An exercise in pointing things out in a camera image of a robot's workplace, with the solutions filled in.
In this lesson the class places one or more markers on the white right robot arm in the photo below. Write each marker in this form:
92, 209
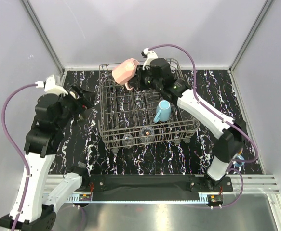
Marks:
230, 134

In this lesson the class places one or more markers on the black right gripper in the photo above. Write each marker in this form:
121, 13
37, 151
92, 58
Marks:
136, 80

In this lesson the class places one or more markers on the pink ceramic mug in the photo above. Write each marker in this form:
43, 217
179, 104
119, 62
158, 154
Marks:
125, 72

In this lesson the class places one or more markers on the grey wire dish rack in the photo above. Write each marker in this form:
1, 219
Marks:
124, 111

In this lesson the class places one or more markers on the blue floral mug orange inside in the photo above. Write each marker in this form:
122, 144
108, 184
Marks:
240, 159

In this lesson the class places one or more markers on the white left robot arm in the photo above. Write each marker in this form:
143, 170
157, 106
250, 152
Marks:
53, 111

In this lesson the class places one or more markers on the aluminium frame rail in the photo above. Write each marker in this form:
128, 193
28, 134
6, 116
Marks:
247, 184

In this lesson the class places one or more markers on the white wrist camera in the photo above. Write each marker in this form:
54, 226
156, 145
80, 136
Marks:
149, 55
52, 85

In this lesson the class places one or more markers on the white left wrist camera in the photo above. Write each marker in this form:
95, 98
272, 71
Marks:
52, 85

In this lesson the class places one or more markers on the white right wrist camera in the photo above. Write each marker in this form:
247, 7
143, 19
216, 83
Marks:
149, 55

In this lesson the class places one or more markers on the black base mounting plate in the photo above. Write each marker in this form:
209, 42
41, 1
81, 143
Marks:
192, 183

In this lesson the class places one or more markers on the light blue ceramic mug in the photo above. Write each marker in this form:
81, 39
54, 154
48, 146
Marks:
163, 112

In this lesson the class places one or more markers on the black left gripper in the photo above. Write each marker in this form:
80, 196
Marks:
86, 100

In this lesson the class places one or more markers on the clear glass cup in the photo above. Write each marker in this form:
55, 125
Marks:
146, 135
128, 140

